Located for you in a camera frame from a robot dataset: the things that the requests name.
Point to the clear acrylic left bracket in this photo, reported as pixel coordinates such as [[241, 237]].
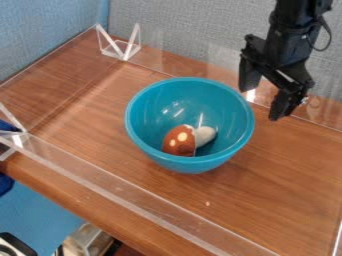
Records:
[[13, 140]]

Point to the blue plastic bowl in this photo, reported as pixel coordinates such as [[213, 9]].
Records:
[[194, 101]]

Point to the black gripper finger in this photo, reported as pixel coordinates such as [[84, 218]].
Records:
[[249, 74], [284, 104]]

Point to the clear acrylic barrier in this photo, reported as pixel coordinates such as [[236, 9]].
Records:
[[321, 110], [84, 182]]

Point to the grey box under table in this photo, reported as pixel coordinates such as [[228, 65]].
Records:
[[88, 241]]

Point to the clear acrylic corner bracket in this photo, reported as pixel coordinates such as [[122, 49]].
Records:
[[117, 48]]

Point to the black white object bottom left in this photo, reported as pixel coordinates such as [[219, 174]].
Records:
[[14, 247]]

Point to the dark blue object left edge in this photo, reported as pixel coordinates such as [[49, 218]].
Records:
[[6, 180]]

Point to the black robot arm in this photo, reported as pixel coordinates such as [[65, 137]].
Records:
[[299, 31]]

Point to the clear acrylic front barrier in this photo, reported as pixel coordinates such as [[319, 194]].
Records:
[[84, 182]]

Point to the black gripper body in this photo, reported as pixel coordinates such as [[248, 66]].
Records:
[[281, 56]]

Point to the clear acrylic back barrier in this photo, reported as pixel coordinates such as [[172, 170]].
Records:
[[321, 110]]

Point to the plush brown white mushroom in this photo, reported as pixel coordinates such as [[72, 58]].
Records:
[[185, 139]]

